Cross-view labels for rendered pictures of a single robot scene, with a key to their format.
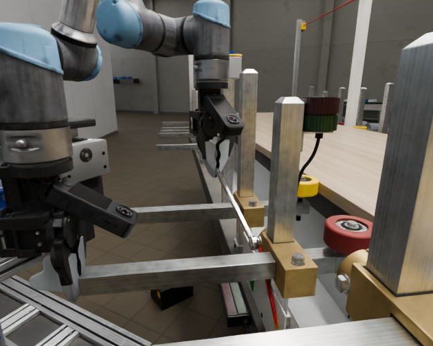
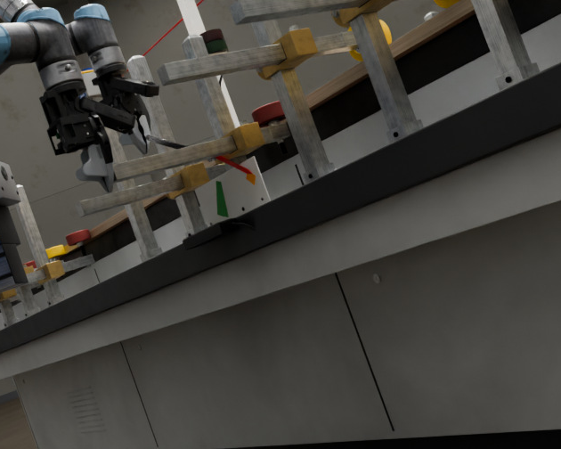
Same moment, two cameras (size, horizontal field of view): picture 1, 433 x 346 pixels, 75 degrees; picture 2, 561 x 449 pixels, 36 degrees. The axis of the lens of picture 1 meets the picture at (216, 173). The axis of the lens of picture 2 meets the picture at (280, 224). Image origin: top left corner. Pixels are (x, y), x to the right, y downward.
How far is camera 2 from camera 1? 154 cm
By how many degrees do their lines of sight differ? 33
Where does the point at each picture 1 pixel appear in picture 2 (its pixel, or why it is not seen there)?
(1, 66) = (51, 27)
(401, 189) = not seen: hidden behind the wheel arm
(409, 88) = not seen: outside the picture
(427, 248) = (271, 27)
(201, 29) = (92, 26)
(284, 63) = (57, 232)
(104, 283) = (129, 167)
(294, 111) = (198, 42)
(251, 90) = (144, 71)
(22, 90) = (62, 37)
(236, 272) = (209, 147)
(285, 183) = (213, 90)
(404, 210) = not seen: hidden behind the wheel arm
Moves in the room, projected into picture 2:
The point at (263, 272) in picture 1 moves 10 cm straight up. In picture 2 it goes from (227, 145) to (211, 100)
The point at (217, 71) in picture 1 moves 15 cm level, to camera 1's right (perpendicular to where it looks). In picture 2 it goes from (116, 54) to (174, 43)
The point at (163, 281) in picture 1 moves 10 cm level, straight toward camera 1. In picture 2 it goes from (166, 160) to (192, 144)
